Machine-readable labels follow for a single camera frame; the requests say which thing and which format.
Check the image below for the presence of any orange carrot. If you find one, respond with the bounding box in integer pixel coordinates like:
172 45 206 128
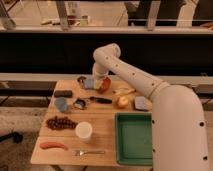
39 142 68 150

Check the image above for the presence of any red yellow apple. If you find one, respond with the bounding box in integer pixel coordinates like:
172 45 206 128
116 96 129 108

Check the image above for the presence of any blue sponge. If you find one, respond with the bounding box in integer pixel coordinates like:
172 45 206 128
84 79 94 89

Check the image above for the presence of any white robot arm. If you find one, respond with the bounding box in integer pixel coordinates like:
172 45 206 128
93 43 209 171

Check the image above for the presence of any white paper cup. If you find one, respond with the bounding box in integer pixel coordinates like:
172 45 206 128
75 122 93 142

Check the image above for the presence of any black metal clip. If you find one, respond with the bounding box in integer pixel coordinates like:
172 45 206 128
73 98 86 110

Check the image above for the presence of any metal fork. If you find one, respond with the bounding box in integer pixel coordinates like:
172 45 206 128
73 150 105 156

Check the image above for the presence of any black rectangular block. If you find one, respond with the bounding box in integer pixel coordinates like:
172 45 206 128
53 90 73 98

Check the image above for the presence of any grey blue cloth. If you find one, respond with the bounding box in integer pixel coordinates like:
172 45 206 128
134 96 148 111

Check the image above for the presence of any small metal cup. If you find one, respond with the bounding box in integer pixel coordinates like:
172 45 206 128
77 76 86 88

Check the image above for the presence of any green square tray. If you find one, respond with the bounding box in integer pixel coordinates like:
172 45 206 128
115 113 153 166

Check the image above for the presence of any dark grape bunch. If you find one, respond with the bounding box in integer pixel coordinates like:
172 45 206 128
46 116 77 130

